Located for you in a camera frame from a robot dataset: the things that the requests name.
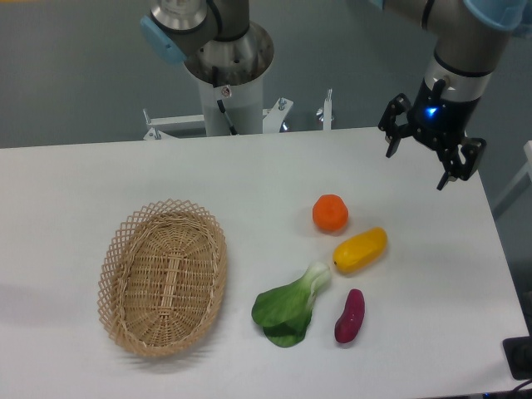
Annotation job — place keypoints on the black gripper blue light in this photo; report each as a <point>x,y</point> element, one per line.
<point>439,124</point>

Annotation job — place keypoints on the yellow mango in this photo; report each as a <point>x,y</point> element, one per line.
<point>360,250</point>

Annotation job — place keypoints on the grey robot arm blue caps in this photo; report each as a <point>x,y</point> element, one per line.
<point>228,55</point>

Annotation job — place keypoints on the orange persimmon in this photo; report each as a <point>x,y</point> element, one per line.
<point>330,213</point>

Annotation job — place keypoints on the purple sweet potato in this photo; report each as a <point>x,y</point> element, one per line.
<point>350,322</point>

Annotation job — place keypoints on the black device at table edge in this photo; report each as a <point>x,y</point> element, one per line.
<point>518,356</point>

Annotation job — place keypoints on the green bok choy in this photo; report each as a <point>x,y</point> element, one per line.
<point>284,313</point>

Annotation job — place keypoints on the woven wicker basket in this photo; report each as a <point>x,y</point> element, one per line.
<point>162,281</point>

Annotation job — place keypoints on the white frame at right edge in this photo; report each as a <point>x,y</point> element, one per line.
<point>517,185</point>

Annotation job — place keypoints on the white metal base frame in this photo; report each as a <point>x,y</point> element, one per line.
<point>274,121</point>

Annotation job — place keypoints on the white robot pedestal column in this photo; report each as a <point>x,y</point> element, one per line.
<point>232,109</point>

